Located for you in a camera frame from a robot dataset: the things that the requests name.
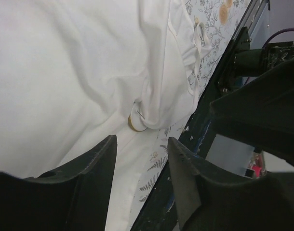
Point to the floral table mat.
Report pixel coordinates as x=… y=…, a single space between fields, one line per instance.
x=221 y=19

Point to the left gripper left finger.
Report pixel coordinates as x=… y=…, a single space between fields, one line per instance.
x=72 y=197

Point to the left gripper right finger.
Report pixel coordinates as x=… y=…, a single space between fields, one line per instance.
x=209 y=198

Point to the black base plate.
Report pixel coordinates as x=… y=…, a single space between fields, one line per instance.
x=239 y=66

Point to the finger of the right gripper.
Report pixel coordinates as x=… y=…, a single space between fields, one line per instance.
x=261 y=114

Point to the white garment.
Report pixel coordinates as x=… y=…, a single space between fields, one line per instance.
x=70 y=71

